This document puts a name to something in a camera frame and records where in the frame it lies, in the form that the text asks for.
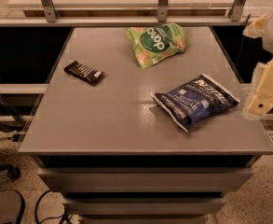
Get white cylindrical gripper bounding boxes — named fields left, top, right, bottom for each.
left=241, top=9, right=273, bottom=120

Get blue Kettle chip bag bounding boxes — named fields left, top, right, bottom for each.
left=151, top=74, right=239, bottom=132

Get green snack bag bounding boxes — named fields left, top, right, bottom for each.
left=126, top=23, right=187, bottom=69

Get black rxbar chocolate bar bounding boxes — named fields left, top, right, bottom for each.
left=63, top=61, right=104, bottom=85

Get upper grey drawer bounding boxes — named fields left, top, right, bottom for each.
left=38, top=168, right=253, bottom=193

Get grey drawer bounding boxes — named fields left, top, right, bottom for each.
left=38, top=168, right=253, bottom=193
left=63, top=198, right=225, bottom=216

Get grey drawer cabinet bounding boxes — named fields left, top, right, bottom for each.
left=20, top=27, right=273, bottom=224

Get lower grey drawer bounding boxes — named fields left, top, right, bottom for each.
left=63, top=198, right=225, bottom=216

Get metal railing frame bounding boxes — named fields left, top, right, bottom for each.
left=0, top=0, right=273, bottom=28

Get black floor cable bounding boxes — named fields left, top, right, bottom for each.
left=34, top=189, right=74, bottom=224

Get black cables left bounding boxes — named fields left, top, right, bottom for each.
left=0, top=94, right=27, bottom=142

